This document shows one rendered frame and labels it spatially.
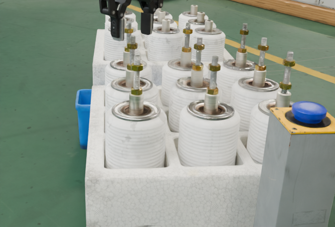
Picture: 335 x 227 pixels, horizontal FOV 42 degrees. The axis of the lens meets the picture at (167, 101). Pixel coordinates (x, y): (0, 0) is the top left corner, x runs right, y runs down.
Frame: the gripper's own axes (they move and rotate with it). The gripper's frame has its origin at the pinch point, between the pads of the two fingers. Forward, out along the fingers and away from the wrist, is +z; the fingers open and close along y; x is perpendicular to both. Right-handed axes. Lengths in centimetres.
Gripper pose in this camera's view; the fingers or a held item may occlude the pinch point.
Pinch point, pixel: (132, 29)
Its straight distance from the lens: 76.6
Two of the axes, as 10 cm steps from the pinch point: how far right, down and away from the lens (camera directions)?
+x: -7.6, -2.8, 5.9
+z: -0.5, 9.3, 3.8
